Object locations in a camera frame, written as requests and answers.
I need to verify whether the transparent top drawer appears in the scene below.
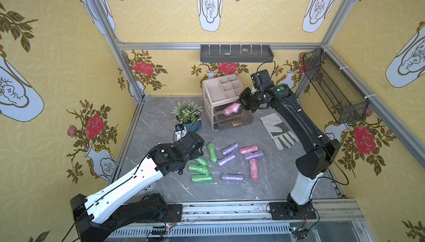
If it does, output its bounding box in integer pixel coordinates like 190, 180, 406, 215
213, 103, 253, 131

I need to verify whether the pink roll diagonal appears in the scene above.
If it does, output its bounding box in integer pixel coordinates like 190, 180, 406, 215
229, 103, 241, 114

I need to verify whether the beige drawer organizer cabinet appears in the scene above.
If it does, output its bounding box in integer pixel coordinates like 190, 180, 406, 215
202, 74, 243, 130

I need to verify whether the pink roll vertical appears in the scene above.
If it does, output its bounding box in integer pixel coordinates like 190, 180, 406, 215
249, 159, 259, 181

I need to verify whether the pink roll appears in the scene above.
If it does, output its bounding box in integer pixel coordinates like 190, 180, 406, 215
222, 105, 234, 116
239, 145, 259, 155

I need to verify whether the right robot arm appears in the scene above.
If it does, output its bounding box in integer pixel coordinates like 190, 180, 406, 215
239, 70, 341, 215

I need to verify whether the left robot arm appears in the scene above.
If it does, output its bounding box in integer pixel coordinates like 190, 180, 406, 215
70, 132, 205, 242

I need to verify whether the green roll upper left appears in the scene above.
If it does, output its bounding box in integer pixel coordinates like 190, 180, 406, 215
194, 157, 208, 166

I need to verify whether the green roll bottom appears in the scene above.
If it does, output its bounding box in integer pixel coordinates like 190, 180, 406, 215
191, 174, 213, 183

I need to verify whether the green roll middle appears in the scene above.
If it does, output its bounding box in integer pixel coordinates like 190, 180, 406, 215
188, 164, 211, 175

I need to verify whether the green roll upright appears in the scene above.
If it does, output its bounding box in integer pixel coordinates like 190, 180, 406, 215
207, 142, 218, 163

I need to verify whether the potted green plant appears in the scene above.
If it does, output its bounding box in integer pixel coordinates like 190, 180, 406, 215
172, 101, 203, 132

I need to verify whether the white work glove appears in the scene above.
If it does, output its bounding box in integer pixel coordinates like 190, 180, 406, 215
260, 113, 299, 150

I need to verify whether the purple roll middle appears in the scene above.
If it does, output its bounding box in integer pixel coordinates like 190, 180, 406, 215
218, 153, 236, 167

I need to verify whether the purple roll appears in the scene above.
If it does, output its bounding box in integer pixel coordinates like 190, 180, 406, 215
218, 153, 236, 167
221, 143, 239, 156
221, 173, 243, 183
244, 151, 264, 161

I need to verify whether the purple roll top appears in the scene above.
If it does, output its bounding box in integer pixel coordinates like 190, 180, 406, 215
221, 143, 239, 156

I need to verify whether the pink roll top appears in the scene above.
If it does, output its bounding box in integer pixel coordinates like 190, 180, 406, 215
239, 145, 259, 155

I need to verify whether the purple roll bottom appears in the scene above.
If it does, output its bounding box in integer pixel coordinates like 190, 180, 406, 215
221, 173, 243, 183

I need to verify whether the purple roll right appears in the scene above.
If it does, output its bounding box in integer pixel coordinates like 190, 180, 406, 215
244, 151, 264, 161

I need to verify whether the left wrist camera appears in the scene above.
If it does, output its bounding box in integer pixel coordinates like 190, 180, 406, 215
173, 124, 187, 141

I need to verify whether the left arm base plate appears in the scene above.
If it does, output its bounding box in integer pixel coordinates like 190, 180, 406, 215
136, 204, 183, 223

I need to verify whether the grey wall shelf tray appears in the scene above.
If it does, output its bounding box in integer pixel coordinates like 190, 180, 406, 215
200, 44, 274, 63

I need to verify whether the black wire mesh basket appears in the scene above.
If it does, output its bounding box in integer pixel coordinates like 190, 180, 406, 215
303, 49, 369, 124

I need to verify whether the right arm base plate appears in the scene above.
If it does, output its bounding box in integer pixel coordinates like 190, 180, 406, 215
268, 200, 317, 221

